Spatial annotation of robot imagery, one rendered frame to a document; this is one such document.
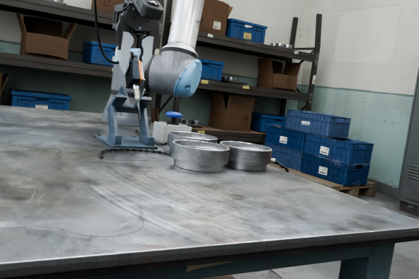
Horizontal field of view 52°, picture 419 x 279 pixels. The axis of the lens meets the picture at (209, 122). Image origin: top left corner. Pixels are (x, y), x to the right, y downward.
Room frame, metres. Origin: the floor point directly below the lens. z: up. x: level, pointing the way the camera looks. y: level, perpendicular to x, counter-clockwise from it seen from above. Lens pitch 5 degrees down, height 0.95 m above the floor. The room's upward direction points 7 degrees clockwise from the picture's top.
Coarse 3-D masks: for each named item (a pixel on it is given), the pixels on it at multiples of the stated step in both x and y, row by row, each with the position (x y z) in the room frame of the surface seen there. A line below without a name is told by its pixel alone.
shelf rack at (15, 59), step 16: (0, 0) 3.70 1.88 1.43; (16, 0) 3.76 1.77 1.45; (32, 0) 3.82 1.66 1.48; (160, 0) 4.42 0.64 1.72; (48, 16) 4.34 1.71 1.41; (64, 16) 4.42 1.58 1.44; (80, 16) 4.04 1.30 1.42; (112, 16) 4.18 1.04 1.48; (160, 32) 4.43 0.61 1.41; (16, 64) 3.78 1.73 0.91; (32, 64) 3.85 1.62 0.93; (48, 64) 3.92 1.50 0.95; (64, 64) 3.98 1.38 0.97; (80, 64) 4.05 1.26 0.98
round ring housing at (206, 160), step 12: (180, 144) 0.81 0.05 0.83; (192, 144) 0.83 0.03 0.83; (204, 144) 0.83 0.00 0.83; (216, 144) 0.82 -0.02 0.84; (180, 156) 0.74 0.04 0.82; (192, 156) 0.73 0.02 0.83; (204, 156) 0.73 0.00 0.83; (216, 156) 0.74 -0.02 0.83; (228, 156) 0.77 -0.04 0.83; (192, 168) 0.74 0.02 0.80; (204, 168) 0.74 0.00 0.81; (216, 168) 0.75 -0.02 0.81
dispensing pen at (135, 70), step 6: (132, 54) 0.96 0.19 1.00; (132, 60) 0.93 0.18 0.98; (132, 66) 0.93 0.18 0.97; (138, 66) 0.94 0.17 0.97; (132, 72) 0.92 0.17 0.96; (138, 72) 0.93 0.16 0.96; (126, 78) 0.95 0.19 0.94; (132, 78) 0.91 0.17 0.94; (138, 78) 0.92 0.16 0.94; (126, 84) 0.94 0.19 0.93; (132, 84) 0.93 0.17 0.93; (138, 90) 0.92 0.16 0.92; (138, 96) 0.91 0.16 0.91; (138, 102) 0.91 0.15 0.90; (138, 108) 0.90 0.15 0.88
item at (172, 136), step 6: (168, 132) 0.91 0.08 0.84; (174, 132) 0.94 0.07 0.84; (180, 132) 0.95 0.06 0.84; (186, 132) 0.96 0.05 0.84; (192, 132) 0.96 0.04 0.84; (168, 138) 0.89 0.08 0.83; (174, 138) 0.87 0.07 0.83; (180, 138) 0.87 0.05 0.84; (186, 138) 0.86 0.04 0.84; (192, 138) 0.86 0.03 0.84; (198, 138) 0.96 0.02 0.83; (204, 138) 0.96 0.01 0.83; (210, 138) 0.94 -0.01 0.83; (216, 138) 0.91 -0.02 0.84; (168, 144) 0.89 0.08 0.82
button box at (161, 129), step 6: (156, 126) 1.05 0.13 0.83; (162, 126) 1.02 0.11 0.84; (168, 126) 1.01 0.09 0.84; (174, 126) 1.02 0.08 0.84; (180, 126) 1.02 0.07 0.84; (186, 126) 1.03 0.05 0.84; (156, 132) 1.05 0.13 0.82; (162, 132) 1.02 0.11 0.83; (156, 138) 1.04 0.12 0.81; (162, 138) 1.01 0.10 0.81
